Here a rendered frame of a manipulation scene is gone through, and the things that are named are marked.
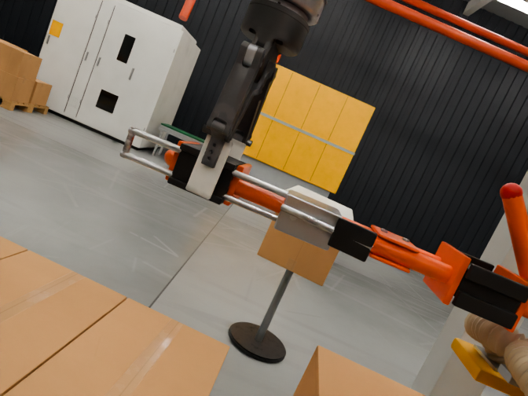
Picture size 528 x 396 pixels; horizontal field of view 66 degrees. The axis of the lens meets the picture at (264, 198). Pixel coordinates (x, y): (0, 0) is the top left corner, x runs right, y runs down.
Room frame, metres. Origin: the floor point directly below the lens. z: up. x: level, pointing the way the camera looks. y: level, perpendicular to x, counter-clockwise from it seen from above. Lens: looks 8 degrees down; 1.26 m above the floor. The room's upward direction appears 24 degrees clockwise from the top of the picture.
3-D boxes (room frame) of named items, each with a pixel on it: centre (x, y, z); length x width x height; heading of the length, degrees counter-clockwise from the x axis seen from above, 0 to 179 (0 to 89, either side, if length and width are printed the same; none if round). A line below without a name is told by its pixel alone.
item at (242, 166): (0.51, 0.07, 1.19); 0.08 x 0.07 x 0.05; 87
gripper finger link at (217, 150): (0.44, 0.07, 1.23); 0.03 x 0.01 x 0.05; 176
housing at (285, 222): (0.50, -0.06, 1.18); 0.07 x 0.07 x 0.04; 87
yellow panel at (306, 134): (8.16, -0.11, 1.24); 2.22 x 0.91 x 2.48; 91
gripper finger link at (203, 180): (0.46, 0.07, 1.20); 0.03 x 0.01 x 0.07; 86
